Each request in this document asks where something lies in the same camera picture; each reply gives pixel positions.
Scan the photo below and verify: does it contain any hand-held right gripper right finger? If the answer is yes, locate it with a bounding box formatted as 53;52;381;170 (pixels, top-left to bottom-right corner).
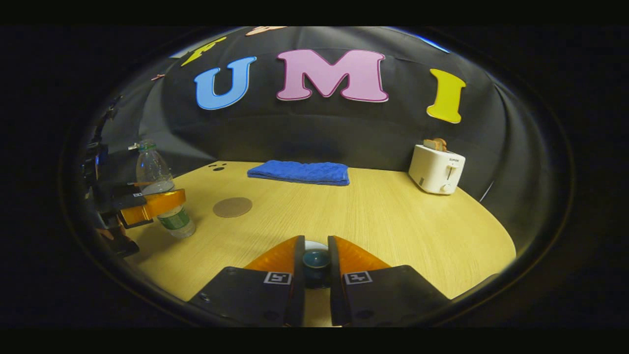
328;236;450;327

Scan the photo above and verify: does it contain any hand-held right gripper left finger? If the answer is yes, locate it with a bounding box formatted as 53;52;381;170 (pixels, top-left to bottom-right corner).
189;235;306;327

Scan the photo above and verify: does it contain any teal teacup lid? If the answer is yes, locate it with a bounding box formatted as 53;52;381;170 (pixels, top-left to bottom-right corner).
302;250;331;290

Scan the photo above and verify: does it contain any clear plastic water bottle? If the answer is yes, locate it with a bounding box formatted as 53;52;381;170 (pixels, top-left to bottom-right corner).
135;140;196;239

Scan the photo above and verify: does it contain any round brown coaster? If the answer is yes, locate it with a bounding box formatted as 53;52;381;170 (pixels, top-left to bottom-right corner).
213;197;253;218

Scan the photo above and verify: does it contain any blue folded towel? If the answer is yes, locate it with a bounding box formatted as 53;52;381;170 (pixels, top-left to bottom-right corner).
247;160;350;186

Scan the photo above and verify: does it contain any black backdrop cloth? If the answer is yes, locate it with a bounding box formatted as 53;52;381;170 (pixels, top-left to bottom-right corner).
98;27;539;246

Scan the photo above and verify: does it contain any white toaster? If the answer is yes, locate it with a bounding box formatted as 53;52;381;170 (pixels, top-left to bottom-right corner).
408;144;466;195

